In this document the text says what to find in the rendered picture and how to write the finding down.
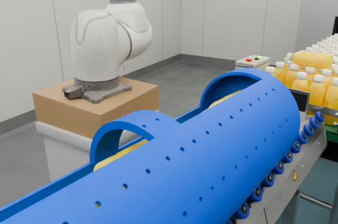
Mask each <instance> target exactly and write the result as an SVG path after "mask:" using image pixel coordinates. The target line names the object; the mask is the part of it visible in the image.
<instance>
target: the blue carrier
mask: <svg viewBox="0 0 338 224"><path fill-rule="evenodd" d="M237 90H242V91H240V92H238V93H236V94H235V95H233V96H231V97H229V98H227V99H225V100H224V101H222V102H220V103H218V104H216V105H214V106H213V107H211V108H209V106H210V105H211V104H212V103H213V102H215V101H217V100H219V99H221V98H223V97H225V96H227V95H229V94H231V93H233V92H235V91H237ZM207 108H209V109H207ZM206 109H207V110H206ZM204 110H205V111H204ZM123 130H128V131H131V132H134V133H136V134H138V135H140V137H138V138H136V139H134V140H132V141H130V142H128V143H126V144H124V145H122V146H120V147H119V140H120V137H121V134H122V132H123ZM299 130H300V113H299V109H298V105H297V103H296V101H295V99H294V97H293V95H292V93H291V92H290V91H289V89H288V88H287V87H286V86H285V85H284V84H283V83H282V82H281V81H280V80H279V79H277V78H276V77H275V76H273V75H271V74H270V73H268V72H265V71H263V70H260V69H256V68H239V69H235V70H232V71H229V72H227V73H225V74H222V75H220V76H218V77H216V78H215V79H214V80H212V81H211V82H210V83H209V84H208V86H207V87H206V88H205V90H204V92H203V94H202V96H201V99H200V104H199V106H198V107H196V108H194V109H192V110H190V111H188V112H187V113H185V114H183V115H181V116H179V117H177V118H175V119H173V118H171V117H169V116H167V115H165V114H163V113H160V112H157V111H153V110H138V111H134V112H132V113H129V114H127V115H125V116H122V117H120V118H118V119H115V120H113V121H110V122H108V123H106V124H104V125H103V126H101V127H100V128H99V129H98V131H97V132H96V134H95V135H94V138H93V140H92V144H91V149H90V162H89V163H87V164H85V165H83V166H81V167H79V168H77V169H75V170H73V171H71V172H69V173H68V174H66V175H64V176H62V177H60V178H58V179H56V180H54V181H52V182H50V183H48V184H46V185H44V186H42V187H40V188H38V189H36V190H34V191H32V192H30V193H29V194H27V195H25V196H23V197H21V198H19V199H17V200H15V201H13V202H11V203H9V204H7V205H5V206H3V207H1V208H0V224H225V223H226V222H227V221H228V220H229V219H230V218H231V217H232V215H233V214H234V213H235V212H236V211H237V210H238V209H239V207H240V206H241V205H242V204H243V203H244V202H245V201H246V199H247V198H248V197H249V196H250V195H251V194H252V192H253V191H254V190H255V189H256V188H257V187H258V186H259V184H260V183H261V182H262V181H263V179H264V178H265V177H266V176H267V175H268V174H269V173H270V171H271V170H272V169H273V168H274V167H275V166H276V164H277V163H278V162H279V161H280V160H281V159H282V158H283V156H284V155H285V154H286V153H287V152H288V151H289V150H290V148H291V147H292V146H293V145H294V143H295V141H296V139H297V137H298V134H299ZM143 139H146V140H148V142H147V143H145V144H143V145H141V146H139V147H138V148H136V149H134V150H132V151H130V152H128V153H127V154H125V155H123V156H121V157H119V158H117V159H116V160H114V161H112V162H110V163H108V164H106V165H105V166H103V167H101V168H99V169H97V170H95V171H94V167H95V165H96V164H97V163H99V162H101V161H103V160H104V159H106V158H108V157H110V156H113V155H115V154H116V153H118V152H120V151H122V150H124V149H126V148H128V147H130V146H131V145H133V144H135V143H137V142H140V141H141V140H143ZM93 171H94V172H93ZM123 186H124V187H125V189H124V188H123ZM95 204H98V205H99V207H96V206H95Z"/></svg>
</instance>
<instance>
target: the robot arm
mask: <svg viewBox="0 0 338 224"><path fill-rule="evenodd" d="M151 42H152V28H151V25H150V23H149V21H148V20H147V17H146V14H145V11H144V8H143V6H142V5H141V4H140V3H137V2H136V0H110V4H108V5H107V7H106V9H105V10H101V9H91V10H84V11H81V12H79V14H78V15H77V16H76V17H75V19H74V22H73V24H72V28H71V34H70V51H71V61H72V67H73V73H74V83H73V84H71V85H67V86H64V87H62V92H64V96H65V97H66V98H67V99H72V98H79V97H80V98H83V99H86V100H88V101H90V102H91V103H93V104H97V103H100V102H102V101H103V100H105V99H108V98H110V97H113V96H115V95H118V94H120V93H123V92H126V91H130V90H132V86H131V85H130V84H125V83H122V82H120V79H119V66H121V65H122V63H123V62H124V61H128V60H131V59H133V58H135V57H137V56H139V55H141V54H142V53H143V52H144V51H145V50H146V49H147V48H148V47H149V46H150V44H151Z"/></svg>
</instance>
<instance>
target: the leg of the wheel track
mask: <svg viewBox="0 0 338 224"><path fill-rule="evenodd" d="M299 197H300V191H299V190H297V191H296V192H295V194H294V195H293V197H292V198H291V200H290V201H289V203H288V204H287V206H286V207H285V209H284V210H283V212H282V218H281V223H280V224H294V223H295V218H296V213H297V208H298V202H299Z"/></svg>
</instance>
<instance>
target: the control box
mask: <svg viewBox="0 0 338 224"><path fill-rule="evenodd" d="M255 57H258V56H257V55H251V56H248V57H246V58H252V59H253V60H251V61H247V60H246V58H243V59H241V60H238V61H236V62H235V69H239V68H256V69H260V70H263V71H266V67H268V66H269V64H270V57H264V56H262V58H259V60H255Z"/></svg>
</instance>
